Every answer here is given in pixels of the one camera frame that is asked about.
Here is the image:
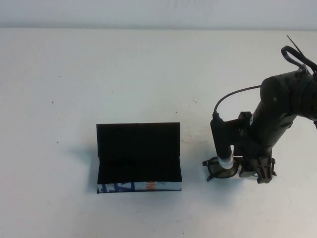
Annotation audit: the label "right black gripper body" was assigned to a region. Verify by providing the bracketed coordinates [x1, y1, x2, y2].
[234, 109, 293, 162]

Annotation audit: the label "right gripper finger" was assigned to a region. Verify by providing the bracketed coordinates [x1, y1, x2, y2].
[256, 158, 275, 185]
[239, 160, 258, 178]

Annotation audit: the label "black framed glasses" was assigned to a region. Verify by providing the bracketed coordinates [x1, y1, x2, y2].
[202, 156, 277, 182]

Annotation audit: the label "black printed glasses case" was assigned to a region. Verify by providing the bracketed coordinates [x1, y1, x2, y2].
[96, 121, 183, 194]

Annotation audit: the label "long black zip tie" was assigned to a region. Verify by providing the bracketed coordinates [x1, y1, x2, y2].
[286, 35, 306, 60]

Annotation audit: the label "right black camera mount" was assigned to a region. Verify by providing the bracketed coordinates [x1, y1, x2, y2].
[222, 111, 255, 136]

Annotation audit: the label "right black silver wrist camera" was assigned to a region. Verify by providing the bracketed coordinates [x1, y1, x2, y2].
[210, 113, 235, 170]

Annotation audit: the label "right black camera cable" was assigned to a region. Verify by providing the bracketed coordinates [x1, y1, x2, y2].
[212, 85, 262, 119]

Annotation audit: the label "black arm cable harness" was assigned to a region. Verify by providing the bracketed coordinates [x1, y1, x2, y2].
[280, 45, 317, 75]

